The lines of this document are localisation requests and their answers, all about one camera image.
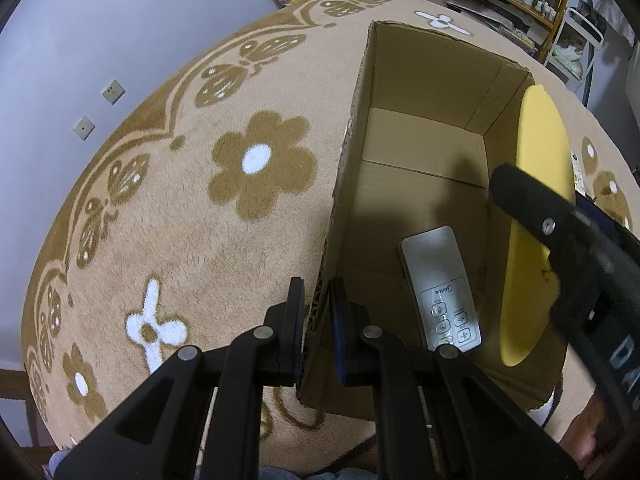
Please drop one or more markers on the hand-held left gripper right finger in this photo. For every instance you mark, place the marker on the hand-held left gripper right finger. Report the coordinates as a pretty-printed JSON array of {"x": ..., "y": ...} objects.
[{"x": 338, "y": 320}]

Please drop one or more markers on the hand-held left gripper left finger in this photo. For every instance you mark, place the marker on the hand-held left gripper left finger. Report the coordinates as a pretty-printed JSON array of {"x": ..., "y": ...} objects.
[{"x": 296, "y": 315}]

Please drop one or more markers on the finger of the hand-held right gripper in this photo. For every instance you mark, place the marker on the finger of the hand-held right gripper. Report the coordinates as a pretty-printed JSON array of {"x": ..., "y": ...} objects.
[
  {"x": 530, "y": 205},
  {"x": 597, "y": 212}
]

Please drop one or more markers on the pale green cartoon earbuds case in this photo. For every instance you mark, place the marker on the pale green cartoon earbuds case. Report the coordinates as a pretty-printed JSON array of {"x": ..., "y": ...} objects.
[{"x": 576, "y": 172}]

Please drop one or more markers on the yellow oval plastic piece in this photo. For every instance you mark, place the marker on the yellow oval plastic piece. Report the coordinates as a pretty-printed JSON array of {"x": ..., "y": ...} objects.
[{"x": 537, "y": 160}]

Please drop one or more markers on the brown cardboard box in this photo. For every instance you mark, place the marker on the brown cardboard box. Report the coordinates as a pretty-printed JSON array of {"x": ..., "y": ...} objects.
[{"x": 425, "y": 200}]

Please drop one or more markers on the grey remote control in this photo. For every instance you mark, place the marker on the grey remote control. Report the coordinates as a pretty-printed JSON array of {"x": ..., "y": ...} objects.
[{"x": 440, "y": 285}]

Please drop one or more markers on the person's right hand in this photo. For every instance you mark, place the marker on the person's right hand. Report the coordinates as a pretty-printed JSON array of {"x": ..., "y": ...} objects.
[{"x": 582, "y": 432}]

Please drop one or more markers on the white sheet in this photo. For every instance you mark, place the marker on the white sheet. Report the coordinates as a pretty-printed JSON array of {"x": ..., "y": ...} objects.
[{"x": 542, "y": 410}]

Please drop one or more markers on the person's blue trousers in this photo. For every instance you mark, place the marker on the person's blue trousers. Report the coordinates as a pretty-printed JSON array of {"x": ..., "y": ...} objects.
[{"x": 300, "y": 474}]

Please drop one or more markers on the white metal rack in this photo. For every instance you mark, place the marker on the white metal rack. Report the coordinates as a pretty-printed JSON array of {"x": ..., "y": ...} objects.
[{"x": 575, "y": 47}]

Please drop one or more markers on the brown floral blanket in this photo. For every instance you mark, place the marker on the brown floral blanket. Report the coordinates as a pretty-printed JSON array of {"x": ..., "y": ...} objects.
[{"x": 175, "y": 185}]

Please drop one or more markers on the wooden shelf rack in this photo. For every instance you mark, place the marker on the wooden shelf rack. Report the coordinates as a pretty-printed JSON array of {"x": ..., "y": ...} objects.
[{"x": 535, "y": 15}]

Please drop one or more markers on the white wall socket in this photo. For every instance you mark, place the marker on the white wall socket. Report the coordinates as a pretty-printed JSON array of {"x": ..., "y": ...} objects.
[
  {"x": 112, "y": 91},
  {"x": 83, "y": 128}
]

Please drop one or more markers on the wooden furniture frame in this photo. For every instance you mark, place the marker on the wooden furniture frame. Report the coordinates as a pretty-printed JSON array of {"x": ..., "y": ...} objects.
[{"x": 15, "y": 400}]

